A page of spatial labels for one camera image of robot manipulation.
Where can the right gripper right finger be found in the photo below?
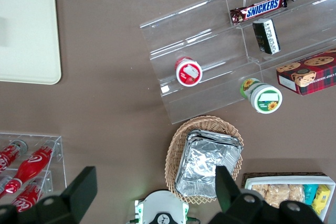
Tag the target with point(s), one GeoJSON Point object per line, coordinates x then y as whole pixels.
{"type": "Point", "coordinates": [227, 190]}

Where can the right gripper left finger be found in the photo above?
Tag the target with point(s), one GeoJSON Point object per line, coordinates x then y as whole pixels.
{"type": "Point", "coordinates": [78, 190]}

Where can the white rectangular snack tray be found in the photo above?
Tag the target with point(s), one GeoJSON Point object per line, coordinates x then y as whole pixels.
{"type": "Point", "coordinates": [288, 180]}

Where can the oval light wicker basket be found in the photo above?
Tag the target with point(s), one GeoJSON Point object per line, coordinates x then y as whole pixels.
{"type": "Point", "coordinates": [176, 150]}

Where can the cream plastic tray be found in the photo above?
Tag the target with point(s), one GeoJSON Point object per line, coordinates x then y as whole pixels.
{"type": "Point", "coordinates": [29, 32]}

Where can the clear rice cracker bag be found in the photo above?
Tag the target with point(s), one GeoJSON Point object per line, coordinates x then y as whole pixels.
{"type": "Point", "coordinates": [278, 195]}
{"type": "Point", "coordinates": [260, 192]}
{"type": "Point", "coordinates": [296, 192]}

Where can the stacked aluminium foil trays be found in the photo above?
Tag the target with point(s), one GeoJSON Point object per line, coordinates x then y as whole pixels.
{"type": "Point", "coordinates": [204, 163]}

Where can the clear acrylic bottle rack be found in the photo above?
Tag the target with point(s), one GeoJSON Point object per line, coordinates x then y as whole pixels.
{"type": "Point", "coordinates": [59, 155]}

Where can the red cola bottle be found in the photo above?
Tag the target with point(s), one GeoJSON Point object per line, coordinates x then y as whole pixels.
{"type": "Point", "coordinates": [9, 155]}
{"type": "Point", "coordinates": [31, 165]}
{"type": "Point", "coordinates": [26, 199]}

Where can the teal snack packet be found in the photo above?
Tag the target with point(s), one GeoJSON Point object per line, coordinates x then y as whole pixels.
{"type": "Point", "coordinates": [310, 193]}

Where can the yellow snack packet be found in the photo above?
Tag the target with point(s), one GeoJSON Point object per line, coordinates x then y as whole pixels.
{"type": "Point", "coordinates": [321, 199]}

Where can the green sunflower lid jar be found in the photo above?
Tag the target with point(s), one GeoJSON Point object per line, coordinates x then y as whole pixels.
{"type": "Point", "coordinates": [265, 99]}

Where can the red strawberry lid jar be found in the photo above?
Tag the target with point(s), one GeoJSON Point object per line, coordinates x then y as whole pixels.
{"type": "Point", "coordinates": [188, 73]}

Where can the red tartan cookie box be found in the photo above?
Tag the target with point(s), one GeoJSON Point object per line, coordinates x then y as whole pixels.
{"type": "Point", "coordinates": [309, 77]}

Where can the clear acrylic stepped stand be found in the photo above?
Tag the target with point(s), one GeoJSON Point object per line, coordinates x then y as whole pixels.
{"type": "Point", "coordinates": [307, 24]}
{"type": "Point", "coordinates": [199, 40]}

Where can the black white printed box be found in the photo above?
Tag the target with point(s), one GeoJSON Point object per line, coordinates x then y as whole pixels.
{"type": "Point", "coordinates": [266, 36]}

